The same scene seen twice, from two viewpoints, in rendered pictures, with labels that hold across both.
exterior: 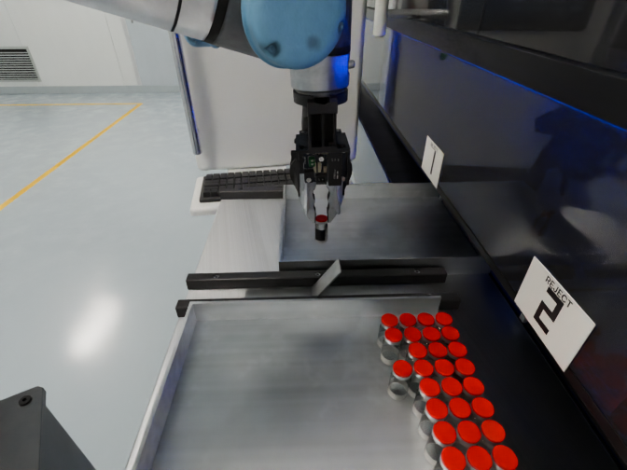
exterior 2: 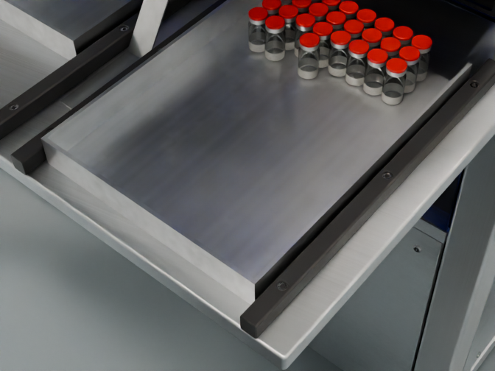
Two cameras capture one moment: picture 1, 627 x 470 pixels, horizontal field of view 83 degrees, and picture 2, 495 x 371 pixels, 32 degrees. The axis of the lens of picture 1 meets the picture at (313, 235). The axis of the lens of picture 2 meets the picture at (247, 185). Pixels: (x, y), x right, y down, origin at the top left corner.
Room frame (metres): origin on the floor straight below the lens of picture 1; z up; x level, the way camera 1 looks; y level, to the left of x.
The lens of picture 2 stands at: (-0.19, 0.44, 1.49)
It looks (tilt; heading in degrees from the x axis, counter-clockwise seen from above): 49 degrees down; 313
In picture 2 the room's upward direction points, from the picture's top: 2 degrees counter-clockwise
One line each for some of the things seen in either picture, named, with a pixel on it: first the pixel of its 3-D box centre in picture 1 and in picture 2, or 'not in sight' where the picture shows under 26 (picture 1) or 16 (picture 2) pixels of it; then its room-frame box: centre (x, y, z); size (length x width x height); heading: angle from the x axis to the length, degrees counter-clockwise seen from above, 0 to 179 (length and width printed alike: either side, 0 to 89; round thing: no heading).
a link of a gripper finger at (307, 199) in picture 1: (308, 202); not in sight; (0.48, 0.01, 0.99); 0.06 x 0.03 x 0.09; 2
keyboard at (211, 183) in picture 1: (274, 181); not in sight; (0.90, 0.11, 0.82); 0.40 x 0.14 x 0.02; 100
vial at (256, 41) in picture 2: (387, 331); (258, 29); (0.30, -0.09, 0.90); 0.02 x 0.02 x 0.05
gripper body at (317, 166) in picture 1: (321, 136); not in sight; (0.48, -0.01, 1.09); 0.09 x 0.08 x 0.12; 2
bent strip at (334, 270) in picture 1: (291, 282); (115, 51); (0.39, 0.03, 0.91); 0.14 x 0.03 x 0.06; 93
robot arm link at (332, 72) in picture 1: (322, 72); not in sight; (0.49, -0.01, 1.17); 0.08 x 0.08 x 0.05
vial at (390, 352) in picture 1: (391, 346); (275, 38); (0.28, -0.09, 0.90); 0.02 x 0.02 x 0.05
